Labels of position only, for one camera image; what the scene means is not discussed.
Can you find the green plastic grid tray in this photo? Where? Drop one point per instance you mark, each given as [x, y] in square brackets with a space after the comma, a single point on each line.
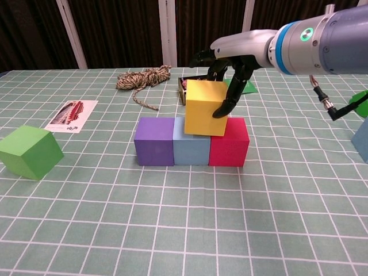
[360, 105]

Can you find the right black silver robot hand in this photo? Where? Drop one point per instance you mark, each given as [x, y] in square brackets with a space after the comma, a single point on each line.
[247, 47]

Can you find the white postcard with red picture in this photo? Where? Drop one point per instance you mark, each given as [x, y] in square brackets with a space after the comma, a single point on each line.
[72, 116]

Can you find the light blue foam cube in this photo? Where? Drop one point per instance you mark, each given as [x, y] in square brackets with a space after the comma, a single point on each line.
[362, 141]
[191, 151]

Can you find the green checkered tablecloth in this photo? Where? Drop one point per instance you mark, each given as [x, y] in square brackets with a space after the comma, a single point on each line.
[184, 230]

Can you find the small black box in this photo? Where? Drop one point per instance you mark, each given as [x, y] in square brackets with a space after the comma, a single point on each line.
[182, 92]

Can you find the purple foam cube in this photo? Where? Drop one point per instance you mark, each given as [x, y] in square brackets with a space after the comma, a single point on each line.
[155, 151]

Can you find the pink foam cube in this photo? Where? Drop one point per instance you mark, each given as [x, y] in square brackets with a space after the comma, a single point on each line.
[228, 151]

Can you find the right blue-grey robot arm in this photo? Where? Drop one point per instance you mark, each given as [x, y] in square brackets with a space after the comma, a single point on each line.
[325, 43]

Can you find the dark pleated curtain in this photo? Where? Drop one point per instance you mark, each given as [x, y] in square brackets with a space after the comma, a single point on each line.
[120, 31]

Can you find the green foam cube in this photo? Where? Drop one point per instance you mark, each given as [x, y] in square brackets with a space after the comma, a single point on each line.
[28, 155]

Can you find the yellow foam cube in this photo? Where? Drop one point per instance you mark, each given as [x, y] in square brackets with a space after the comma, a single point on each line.
[204, 112]

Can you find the green foil packet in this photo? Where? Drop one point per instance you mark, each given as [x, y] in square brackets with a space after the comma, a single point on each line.
[248, 87]

